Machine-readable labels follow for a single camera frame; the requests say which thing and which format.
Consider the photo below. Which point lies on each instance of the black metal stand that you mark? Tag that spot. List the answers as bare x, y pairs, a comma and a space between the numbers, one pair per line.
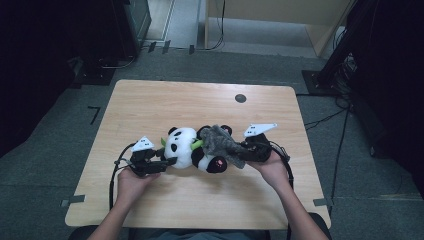
333, 63

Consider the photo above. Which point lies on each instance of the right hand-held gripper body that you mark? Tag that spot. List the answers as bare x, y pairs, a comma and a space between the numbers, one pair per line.
258, 148

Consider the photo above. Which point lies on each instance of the dark floor tape piece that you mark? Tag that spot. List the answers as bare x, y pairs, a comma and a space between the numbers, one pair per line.
151, 47
166, 46
191, 49

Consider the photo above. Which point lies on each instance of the wooden cabinet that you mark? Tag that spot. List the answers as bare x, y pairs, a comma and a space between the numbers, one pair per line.
266, 10

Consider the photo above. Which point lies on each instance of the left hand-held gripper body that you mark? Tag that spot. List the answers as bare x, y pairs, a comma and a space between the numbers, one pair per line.
143, 160

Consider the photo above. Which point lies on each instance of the person's right hand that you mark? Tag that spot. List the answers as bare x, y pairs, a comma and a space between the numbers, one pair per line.
273, 170

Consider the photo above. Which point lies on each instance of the grey knitted cloth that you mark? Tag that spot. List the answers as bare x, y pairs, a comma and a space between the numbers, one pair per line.
221, 145

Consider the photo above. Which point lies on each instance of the dark curtain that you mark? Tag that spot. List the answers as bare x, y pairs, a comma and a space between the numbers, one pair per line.
393, 83
33, 66

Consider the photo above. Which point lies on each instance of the grey tape strip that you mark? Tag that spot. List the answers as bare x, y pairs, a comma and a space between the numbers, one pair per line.
73, 200
322, 202

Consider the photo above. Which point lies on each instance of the black floor base plate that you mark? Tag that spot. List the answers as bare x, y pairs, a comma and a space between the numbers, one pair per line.
96, 77

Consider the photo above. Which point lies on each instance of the round black table grommet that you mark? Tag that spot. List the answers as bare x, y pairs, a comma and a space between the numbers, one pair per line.
240, 98

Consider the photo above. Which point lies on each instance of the person's left hand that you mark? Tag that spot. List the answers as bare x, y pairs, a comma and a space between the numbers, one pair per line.
133, 185

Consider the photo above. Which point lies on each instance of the dark cabinet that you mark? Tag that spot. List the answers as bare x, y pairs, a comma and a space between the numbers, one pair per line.
133, 23

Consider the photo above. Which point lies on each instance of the person's grey-blue clothing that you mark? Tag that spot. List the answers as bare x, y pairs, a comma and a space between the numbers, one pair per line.
200, 236

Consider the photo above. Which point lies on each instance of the panda plush toy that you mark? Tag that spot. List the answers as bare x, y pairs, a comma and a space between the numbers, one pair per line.
181, 148

